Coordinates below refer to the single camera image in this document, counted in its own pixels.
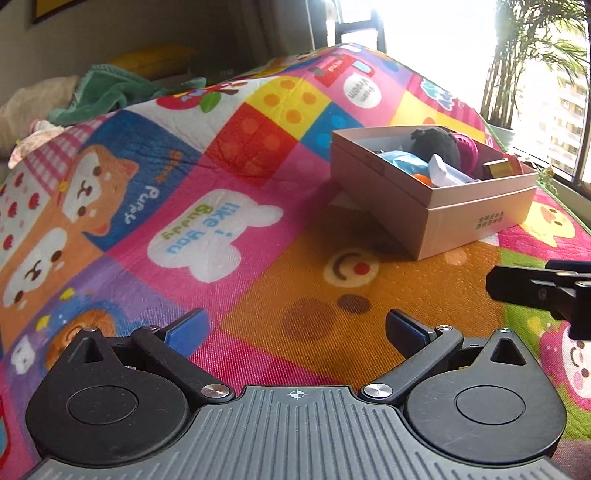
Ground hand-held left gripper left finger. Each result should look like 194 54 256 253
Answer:
62 308 236 403

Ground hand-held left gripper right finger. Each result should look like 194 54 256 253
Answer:
361 308 536 402

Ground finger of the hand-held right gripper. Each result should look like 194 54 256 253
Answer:
545 260 591 278
486 264 578 304

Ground white cardboard box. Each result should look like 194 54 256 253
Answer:
331 124 539 260

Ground white package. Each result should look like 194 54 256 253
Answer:
427 154 476 188

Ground pink toy strainer basket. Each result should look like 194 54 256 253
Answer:
450 131 485 174

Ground black plush toy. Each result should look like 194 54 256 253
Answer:
410 127 460 169

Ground blue packet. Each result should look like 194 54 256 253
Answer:
379 150 432 176

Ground colourful printed play mat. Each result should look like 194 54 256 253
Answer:
0 42 591 480

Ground tall palm plant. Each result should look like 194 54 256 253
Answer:
480 0 591 127

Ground pink white cloth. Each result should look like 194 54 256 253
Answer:
8 119 65 167

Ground green towel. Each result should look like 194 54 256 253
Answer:
48 64 206 126

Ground yellow pillow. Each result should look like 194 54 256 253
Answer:
108 44 197 77

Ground cream pillow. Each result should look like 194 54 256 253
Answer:
0 75 81 134

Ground yellow framed picture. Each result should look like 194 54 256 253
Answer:
30 0 93 25

